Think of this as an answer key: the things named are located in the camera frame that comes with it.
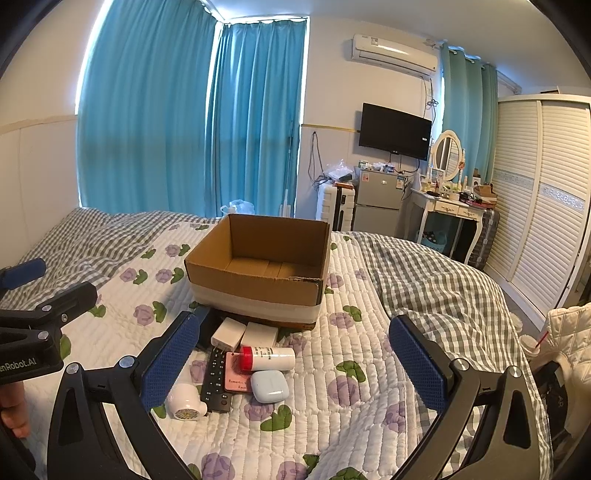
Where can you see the narrow teal curtain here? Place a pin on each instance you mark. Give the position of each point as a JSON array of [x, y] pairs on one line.
[[466, 115]]

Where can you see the person's left hand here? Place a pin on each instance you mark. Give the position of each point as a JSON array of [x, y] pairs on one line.
[[14, 410]]

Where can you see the white quilted jacket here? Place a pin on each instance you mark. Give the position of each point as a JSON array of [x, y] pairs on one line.
[[570, 332]]

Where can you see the silver suitcase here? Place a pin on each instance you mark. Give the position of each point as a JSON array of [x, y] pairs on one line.
[[487, 240]]

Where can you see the white suitcase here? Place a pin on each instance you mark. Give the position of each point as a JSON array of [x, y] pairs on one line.
[[336, 207]]

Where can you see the light blue basket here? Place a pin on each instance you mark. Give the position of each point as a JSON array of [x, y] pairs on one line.
[[431, 240]]

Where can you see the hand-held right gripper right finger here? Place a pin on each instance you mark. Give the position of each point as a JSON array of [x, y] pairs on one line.
[[415, 364]]

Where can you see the brown cardboard box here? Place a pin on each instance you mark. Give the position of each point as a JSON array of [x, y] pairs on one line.
[[258, 295]]

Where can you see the grey checked bedsheet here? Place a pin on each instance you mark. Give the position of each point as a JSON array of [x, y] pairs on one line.
[[92, 240]]

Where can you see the white air conditioner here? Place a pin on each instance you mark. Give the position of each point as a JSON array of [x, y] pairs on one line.
[[392, 53]]

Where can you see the light blue earbuds case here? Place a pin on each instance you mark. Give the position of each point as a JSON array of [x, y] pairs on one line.
[[270, 386]]

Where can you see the black remote control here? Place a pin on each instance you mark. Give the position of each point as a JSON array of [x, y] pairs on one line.
[[214, 387]]

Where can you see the black wall television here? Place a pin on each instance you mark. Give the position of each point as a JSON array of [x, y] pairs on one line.
[[395, 131]]

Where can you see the drink cup with red straw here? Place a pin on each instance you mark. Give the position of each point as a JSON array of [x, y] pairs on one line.
[[531, 345]]

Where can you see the wide teal curtain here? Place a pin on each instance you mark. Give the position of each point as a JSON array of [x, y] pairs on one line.
[[143, 115]]

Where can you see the grey checked duvet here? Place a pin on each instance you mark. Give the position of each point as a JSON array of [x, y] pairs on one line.
[[438, 286]]

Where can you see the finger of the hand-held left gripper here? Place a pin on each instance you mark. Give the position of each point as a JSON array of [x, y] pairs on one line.
[[69, 300], [25, 272]]

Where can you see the white dressing table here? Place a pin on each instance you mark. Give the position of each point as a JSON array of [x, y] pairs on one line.
[[443, 210]]

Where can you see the white oval mirror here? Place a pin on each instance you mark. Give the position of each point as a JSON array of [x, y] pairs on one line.
[[447, 154]]

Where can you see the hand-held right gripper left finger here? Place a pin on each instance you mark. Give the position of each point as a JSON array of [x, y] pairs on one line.
[[171, 360]]

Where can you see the white slatted wardrobe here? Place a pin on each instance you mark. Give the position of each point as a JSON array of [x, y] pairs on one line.
[[535, 198]]

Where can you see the grey small fridge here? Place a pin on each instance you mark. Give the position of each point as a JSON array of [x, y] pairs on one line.
[[377, 203]]

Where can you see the white charger adapter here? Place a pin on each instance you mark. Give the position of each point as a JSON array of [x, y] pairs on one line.
[[227, 334], [261, 333]]

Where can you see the white plastic bag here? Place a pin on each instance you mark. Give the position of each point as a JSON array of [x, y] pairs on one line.
[[238, 207]]

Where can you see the clear plastic bag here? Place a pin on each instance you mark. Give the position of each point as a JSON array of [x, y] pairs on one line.
[[337, 171]]

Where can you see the black rectangular device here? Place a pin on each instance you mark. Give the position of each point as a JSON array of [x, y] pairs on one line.
[[206, 330]]

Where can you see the white tube with red cap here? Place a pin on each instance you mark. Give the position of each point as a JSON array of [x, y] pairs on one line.
[[272, 358]]

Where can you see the dark bag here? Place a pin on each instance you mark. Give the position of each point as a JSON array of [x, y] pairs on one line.
[[554, 406]]

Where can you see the pink box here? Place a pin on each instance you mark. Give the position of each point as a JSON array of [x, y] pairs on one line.
[[236, 381]]

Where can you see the small white round jar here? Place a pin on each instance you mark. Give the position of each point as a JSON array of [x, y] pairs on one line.
[[184, 401]]

